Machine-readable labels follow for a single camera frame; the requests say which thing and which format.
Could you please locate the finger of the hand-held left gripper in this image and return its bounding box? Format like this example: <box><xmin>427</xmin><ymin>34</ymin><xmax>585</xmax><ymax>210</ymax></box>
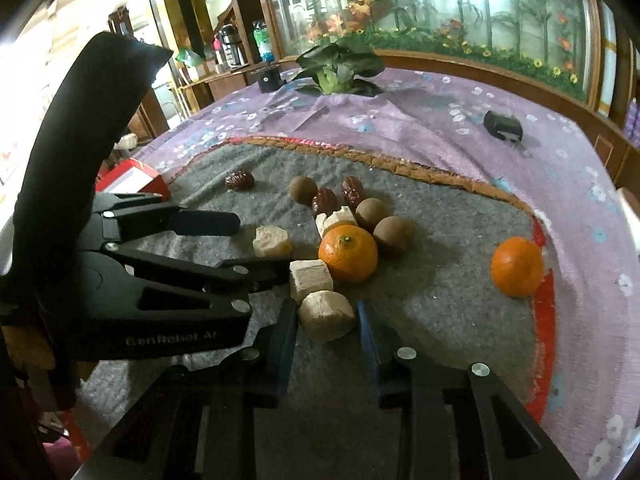
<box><xmin>92</xmin><ymin>191</ymin><xmax>242</xmax><ymax>243</ymax></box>
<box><xmin>102</xmin><ymin>241</ymin><xmax>302</xmax><ymax>322</ymax></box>

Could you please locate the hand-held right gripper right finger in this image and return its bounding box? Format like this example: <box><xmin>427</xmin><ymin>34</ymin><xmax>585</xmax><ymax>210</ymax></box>
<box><xmin>356</xmin><ymin>301</ymin><xmax>582</xmax><ymax>480</ymax></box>

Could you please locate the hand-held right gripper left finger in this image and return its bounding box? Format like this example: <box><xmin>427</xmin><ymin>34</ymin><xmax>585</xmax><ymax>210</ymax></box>
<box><xmin>82</xmin><ymin>298</ymin><xmax>300</xmax><ymax>480</ymax></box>

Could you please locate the red date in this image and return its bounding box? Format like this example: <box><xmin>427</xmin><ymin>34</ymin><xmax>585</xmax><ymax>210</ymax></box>
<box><xmin>311</xmin><ymin>188</ymin><xmax>339</xmax><ymax>217</ymax></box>
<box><xmin>224</xmin><ymin>171</ymin><xmax>256</xmax><ymax>192</ymax></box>
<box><xmin>341</xmin><ymin>175</ymin><xmax>366</xmax><ymax>211</ymax></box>

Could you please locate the yellowish pastry chunk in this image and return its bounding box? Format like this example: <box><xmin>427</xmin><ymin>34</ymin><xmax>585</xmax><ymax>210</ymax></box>
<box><xmin>251</xmin><ymin>224</ymin><xmax>294</xmax><ymax>259</ymax></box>

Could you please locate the beige rounded pastry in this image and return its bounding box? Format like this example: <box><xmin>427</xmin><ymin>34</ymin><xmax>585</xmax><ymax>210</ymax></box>
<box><xmin>298</xmin><ymin>290</ymin><xmax>357</xmax><ymax>344</ymax></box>

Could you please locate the red cardboard box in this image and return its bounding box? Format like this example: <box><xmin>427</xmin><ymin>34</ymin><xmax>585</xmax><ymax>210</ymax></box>
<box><xmin>95</xmin><ymin>158</ymin><xmax>172</xmax><ymax>207</ymax></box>

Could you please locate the white cube pastry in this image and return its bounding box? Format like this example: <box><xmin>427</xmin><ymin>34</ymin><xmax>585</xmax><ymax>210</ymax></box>
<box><xmin>288</xmin><ymin>258</ymin><xmax>335</xmax><ymax>305</ymax></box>

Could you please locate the orange mandarin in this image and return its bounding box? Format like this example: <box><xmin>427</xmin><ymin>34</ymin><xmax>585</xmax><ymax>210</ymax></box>
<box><xmin>490</xmin><ymin>236</ymin><xmax>545</xmax><ymax>299</ymax></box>
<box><xmin>318</xmin><ymin>224</ymin><xmax>380</xmax><ymax>284</ymax></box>

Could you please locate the white broken pastry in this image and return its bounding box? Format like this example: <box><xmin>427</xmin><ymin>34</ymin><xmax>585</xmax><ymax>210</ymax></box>
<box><xmin>315</xmin><ymin>204</ymin><xmax>359</xmax><ymax>240</ymax></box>

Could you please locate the grey felt mat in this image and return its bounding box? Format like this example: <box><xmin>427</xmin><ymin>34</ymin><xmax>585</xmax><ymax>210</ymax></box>
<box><xmin>75</xmin><ymin>137</ymin><xmax>557</xmax><ymax>480</ymax></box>

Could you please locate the brown kiwi right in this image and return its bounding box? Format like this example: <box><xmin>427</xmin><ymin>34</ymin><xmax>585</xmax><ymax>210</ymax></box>
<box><xmin>373</xmin><ymin>215</ymin><xmax>416</xmax><ymax>256</ymax></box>

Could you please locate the brown kiwi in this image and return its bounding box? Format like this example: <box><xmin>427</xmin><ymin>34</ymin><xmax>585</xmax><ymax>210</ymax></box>
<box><xmin>355</xmin><ymin>197</ymin><xmax>389</xmax><ymax>231</ymax></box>
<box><xmin>373</xmin><ymin>215</ymin><xmax>416</xmax><ymax>256</ymax></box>

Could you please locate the brown kiwi middle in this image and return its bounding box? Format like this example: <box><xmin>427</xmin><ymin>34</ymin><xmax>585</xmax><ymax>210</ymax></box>
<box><xmin>355</xmin><ymin>197</ymin><xmax>389</xmax><ymax>231</ymax></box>

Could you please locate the wooden counter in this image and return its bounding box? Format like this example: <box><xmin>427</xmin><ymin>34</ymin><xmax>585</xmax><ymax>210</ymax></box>
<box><xmin>177</xmin><ymin>60</ymin><xmax>301</xmax><ymax>113</ymax></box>

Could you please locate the black cylinder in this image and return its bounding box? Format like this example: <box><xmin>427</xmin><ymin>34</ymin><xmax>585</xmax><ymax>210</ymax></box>
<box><xmin>255</xmin><ymin>66</ymin><xmax>282</xmax><ymax>94</ymax></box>

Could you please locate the green plastic bag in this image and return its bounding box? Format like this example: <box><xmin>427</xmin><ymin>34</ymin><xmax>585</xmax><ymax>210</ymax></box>
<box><xmin>174</xmin><ymin>47</ymin><xmax>206</xmax><ymax>69</ymax></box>

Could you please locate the black thermos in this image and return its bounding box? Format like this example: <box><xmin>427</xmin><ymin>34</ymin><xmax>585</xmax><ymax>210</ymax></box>
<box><xmin>218</xmin><ymin>24</ymin><xmax>245</xmax><ymax>69</ymax></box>

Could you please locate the green plastic bottle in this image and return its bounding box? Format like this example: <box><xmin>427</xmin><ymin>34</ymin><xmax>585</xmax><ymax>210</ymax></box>
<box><xmin>252</xmin><ymin>20</ymin><xmax>275</xmax><ymax>64</ymax></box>

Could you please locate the green leafy plant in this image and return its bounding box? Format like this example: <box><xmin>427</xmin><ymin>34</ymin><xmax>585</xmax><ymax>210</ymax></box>
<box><xmin>290</xmin><ymin>42</ymin><xmax>387</xmax><ymax>97</ymax></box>

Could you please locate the purple floral tablecloth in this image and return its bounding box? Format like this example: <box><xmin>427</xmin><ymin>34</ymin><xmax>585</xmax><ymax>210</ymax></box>
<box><xmin>115</xmin><ymin>62</ymin><xmax>640</xmax><ymax>480</ymax></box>

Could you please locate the black power adapter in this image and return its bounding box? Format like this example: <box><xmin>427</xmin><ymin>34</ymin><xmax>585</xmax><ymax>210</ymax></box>
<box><xmin>483</xmin><ymin>109</ymin><xmax>531</xmax><ymax>156</ymax></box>

